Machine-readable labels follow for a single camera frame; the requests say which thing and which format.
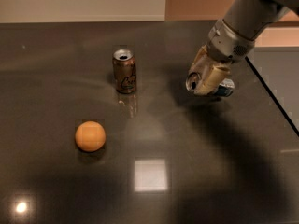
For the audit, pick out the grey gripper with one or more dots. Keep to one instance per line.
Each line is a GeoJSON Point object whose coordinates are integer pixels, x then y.
{"type": "Point", "coordinates": [226, 45]}

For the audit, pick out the silver blue redbull can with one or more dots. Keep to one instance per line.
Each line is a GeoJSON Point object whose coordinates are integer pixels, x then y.
{"type": "Point", "coordinates": [224, 89]}

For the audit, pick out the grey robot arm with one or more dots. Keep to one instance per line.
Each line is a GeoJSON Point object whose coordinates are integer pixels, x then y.
{"type": "Point", "coordinates": [249, 18]}

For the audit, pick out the brown soda can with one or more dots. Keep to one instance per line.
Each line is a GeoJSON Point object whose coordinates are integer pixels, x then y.
{"type": "Point", "coordinates": [124, 70]}

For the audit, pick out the orange fruit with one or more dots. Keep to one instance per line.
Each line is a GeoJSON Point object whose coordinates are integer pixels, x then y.
{"type": "Point", "coordinates": [90, 136]}

